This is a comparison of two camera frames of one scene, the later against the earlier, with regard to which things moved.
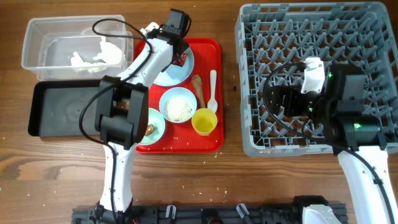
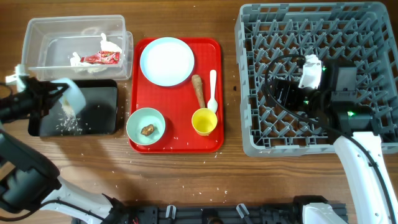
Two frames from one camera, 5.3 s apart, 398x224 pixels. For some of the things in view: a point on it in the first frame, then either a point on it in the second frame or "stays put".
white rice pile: x=178 y=109 to x=68 y=124
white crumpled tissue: x=109 y=53 stays put
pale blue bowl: x=178 y=92 to x=72 y=97
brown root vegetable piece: x=197 y=81 stays put
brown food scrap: x=150 y=129 stays put
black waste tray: x=55 y=107 stays put
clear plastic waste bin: x=77 y=48 stays put
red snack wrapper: x=181 y=60 to x=102 y=57
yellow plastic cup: x=204 y=121 stays put
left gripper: x=184 y=47 to x=41 y=91
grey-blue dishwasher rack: x=357 y=38 stays put
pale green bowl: x=157 y=119 stays put
